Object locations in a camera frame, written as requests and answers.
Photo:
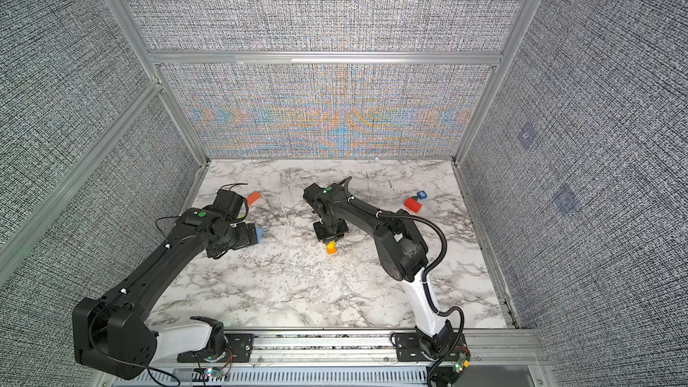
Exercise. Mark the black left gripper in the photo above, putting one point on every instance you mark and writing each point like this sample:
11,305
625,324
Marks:
247,238

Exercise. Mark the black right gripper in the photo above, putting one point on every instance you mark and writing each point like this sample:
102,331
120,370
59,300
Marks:
342,229

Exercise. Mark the light blue wood block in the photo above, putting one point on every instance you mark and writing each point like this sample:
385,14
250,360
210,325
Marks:
259,234

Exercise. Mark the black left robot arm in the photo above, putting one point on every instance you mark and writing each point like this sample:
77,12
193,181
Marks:
110,333

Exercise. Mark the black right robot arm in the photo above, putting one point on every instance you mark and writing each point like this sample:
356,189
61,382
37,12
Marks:
336,202

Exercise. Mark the orange-red rectangular wood block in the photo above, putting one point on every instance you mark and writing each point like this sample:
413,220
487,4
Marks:
253,198

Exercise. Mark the red wood cylinder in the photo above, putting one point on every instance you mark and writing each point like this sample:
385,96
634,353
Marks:
413,205

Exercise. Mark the aluminium horizontal back bar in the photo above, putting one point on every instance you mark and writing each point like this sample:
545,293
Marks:
315,58

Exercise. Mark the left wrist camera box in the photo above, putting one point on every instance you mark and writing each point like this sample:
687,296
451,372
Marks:
231,204

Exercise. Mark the aluminium left wall bar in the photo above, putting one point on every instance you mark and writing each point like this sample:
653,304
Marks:
23,241

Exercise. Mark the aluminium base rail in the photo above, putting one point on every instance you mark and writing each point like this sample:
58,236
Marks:
355,357

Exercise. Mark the aluminium corner post left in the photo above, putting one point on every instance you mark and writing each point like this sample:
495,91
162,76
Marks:
135,38

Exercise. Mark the aluminium corner post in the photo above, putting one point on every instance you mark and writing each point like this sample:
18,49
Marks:
135,38
520,27

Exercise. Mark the aluminium corner post right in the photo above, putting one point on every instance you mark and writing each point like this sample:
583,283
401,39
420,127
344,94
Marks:
520,27

